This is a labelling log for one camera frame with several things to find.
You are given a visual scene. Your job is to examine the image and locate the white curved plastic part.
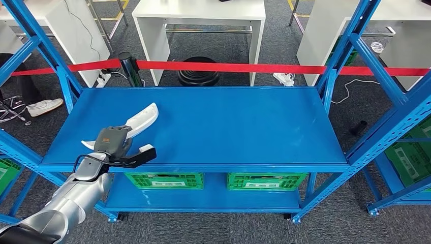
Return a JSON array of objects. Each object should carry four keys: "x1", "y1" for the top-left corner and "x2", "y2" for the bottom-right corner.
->
[{"x1": 81, "y1": 102, "x2": 159, "y2": 151}]

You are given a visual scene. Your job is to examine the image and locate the green plastic crate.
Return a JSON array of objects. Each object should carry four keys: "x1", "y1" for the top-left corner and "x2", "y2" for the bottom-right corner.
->
[
  {"x1": 385, "y1": 116, "x2": 431, "y2": 193},
  {"x1": 226, "y1": 172, "x2": 309, "y2": 192},
  {"x1": 125, "y1": 172, "x2": 205, "y2": 191},
  {"x1": 0, "y1": 158, "x2": 22, "y2": 197},
  {"x1": 342, "y1": 49, "x2": 359, "y2": 67}
]

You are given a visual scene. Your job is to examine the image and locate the white floor cable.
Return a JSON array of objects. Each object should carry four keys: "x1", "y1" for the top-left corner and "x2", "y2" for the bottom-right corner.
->
[{"x1": 330, "y1": 78, "x2": 382, "y2": 105}]

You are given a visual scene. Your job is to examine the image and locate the black round stanchion base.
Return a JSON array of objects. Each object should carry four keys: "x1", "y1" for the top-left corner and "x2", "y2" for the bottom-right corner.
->
[{"x1": 177, "y1": 56, "x2": 222, "y2": 87}]

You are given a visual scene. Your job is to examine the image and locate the black cylinder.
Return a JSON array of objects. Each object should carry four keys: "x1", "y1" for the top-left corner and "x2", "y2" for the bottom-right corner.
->
[{"x1": 349, "y1": 120, "x2": 368, "y2": 137}]

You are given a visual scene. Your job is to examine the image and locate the person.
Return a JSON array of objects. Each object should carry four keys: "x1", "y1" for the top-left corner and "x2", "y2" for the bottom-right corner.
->
[{"x1": 0, "y1": 53, "x2": 64, "y2": 118}]

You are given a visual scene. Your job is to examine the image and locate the white power strip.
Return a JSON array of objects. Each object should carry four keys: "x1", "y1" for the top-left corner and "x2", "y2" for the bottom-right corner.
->
[{"x1": 96, "y1": 70, "x2": 113, "y2": 89}]

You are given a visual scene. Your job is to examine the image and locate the red barrier belt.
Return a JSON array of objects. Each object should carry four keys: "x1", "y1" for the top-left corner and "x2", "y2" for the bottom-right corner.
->
[{"x1": 11, "y1": 58, "x2": 431, "y2": 78}]

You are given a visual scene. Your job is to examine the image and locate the white table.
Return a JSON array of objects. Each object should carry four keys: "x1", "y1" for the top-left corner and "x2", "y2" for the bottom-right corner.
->
[
  {"x1": 296, "y1": 0, "x2": 431, "y2": 92},
  {"x1": 0, "y1": 0, "x2": 111, "y2": 88},
  {"x1": 131, "y1": 0, "x2": 267, "y2": 87}
]

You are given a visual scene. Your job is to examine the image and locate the black stanchion post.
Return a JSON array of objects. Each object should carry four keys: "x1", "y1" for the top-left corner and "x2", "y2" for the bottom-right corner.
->
[{"x1": 117, "y1": 51, "x2": 144, "y2": 88}]

